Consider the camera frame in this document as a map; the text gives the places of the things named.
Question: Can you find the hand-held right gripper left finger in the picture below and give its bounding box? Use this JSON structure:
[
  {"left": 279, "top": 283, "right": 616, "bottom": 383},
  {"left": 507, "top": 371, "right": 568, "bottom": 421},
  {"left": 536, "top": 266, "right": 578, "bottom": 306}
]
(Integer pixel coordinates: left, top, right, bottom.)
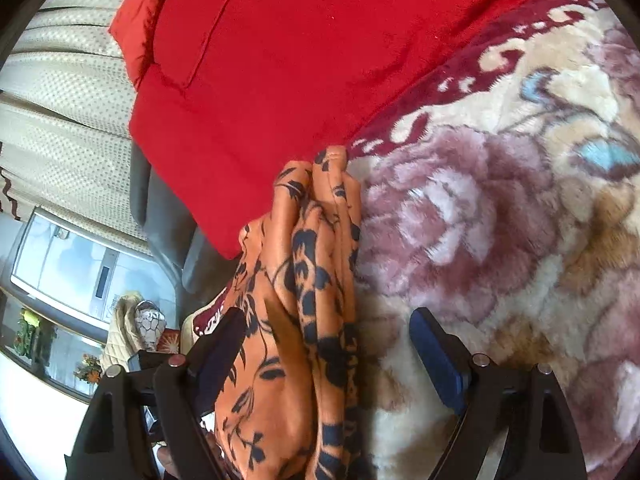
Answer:
[{"left": 64, "top": 307, "right": 247, "bottom": 480}]

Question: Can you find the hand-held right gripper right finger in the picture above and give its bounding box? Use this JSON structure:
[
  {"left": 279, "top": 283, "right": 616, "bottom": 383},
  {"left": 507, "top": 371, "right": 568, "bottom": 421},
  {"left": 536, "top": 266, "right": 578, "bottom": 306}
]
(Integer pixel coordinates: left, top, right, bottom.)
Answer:
[{"left": 409, "top": 307, "right": 588, "bottom": 480}]

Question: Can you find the orange floral garment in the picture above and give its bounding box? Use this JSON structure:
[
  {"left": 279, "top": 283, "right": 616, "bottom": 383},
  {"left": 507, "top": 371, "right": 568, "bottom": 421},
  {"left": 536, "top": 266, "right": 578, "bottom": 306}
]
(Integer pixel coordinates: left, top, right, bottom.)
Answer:
[{"left": 202, "top": 145, "right": 381, "bottom": 480}]

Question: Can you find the patterned ceramic vase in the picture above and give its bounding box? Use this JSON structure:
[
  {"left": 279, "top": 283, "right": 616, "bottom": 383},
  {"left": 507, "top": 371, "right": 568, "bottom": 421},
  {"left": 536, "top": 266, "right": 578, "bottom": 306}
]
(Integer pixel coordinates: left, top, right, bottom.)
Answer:
[{"left": 135, "top": 300, "right": 167, "bottom": 353}]

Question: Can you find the cream quilted cloth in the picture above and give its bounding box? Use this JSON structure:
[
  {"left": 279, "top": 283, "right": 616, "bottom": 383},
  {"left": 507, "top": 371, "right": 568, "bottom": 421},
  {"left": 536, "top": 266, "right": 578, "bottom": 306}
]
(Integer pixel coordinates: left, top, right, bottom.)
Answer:
[{"left": 101, "top": 291, "right": 147, "bottom": 372}]

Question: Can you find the brown leather sofa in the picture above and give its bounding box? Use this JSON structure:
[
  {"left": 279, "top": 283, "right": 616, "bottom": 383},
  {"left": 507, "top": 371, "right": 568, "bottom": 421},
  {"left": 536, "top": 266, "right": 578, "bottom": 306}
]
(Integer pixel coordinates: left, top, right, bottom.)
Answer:
[{"left": 129, "top": 145, "right": 236, "bottom": 341}]

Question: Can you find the floral plush blanket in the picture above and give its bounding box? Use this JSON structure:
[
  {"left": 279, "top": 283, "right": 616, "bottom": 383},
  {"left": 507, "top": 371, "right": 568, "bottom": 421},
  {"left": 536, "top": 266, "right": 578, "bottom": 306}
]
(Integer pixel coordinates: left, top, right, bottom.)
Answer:
[{"left": 180, "top": 0, "right": 640, "bottom": 480}]

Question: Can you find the glass-top table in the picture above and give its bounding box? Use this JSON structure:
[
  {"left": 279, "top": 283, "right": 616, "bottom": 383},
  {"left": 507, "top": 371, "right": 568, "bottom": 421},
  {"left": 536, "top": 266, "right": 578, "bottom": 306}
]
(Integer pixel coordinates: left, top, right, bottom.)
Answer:
[{"left": 10, "top": 209, "right": 163, "bottom": 333}]

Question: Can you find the cream curtain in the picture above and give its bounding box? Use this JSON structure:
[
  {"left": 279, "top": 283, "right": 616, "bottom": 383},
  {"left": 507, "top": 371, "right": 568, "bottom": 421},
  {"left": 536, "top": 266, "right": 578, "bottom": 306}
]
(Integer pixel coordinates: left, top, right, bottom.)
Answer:
[{"left": 0, "top": 0, "right": 166, "bottom": 256}]

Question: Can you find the red cloth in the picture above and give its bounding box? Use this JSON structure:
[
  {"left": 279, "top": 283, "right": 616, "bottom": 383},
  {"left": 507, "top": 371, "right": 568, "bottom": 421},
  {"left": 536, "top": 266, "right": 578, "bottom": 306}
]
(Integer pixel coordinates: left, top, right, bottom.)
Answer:
[{"left": 109, "top": 0, "right": 563, "bottom": 261}]

